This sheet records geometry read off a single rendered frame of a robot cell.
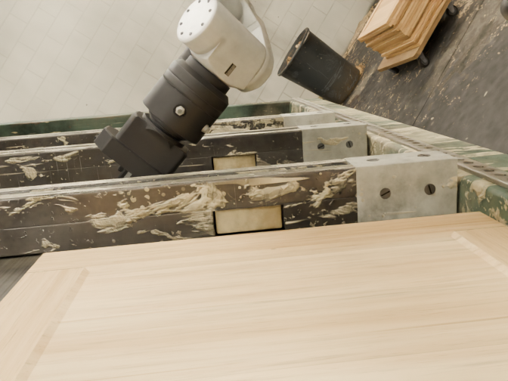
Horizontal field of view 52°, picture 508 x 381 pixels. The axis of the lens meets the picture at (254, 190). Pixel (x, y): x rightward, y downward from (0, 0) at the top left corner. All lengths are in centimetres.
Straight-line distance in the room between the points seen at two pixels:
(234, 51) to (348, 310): 36
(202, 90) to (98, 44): 523
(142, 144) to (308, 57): 422
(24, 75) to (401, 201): 544
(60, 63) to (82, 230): 526
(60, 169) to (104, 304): 59
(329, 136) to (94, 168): 44
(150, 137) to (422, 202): 34
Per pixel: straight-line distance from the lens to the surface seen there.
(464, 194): 68
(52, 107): 583
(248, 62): 66
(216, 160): 99
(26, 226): 66
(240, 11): 75
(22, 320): 46
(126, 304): 45
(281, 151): 99
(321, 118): 126
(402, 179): 65
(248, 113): 198
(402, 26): 367
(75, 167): 102
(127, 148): 67
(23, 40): 598
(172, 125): 65
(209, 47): 64
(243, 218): 63
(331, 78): 491
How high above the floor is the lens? 123
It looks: 11 degrees down
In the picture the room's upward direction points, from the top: 60 degrees counter-clockwise
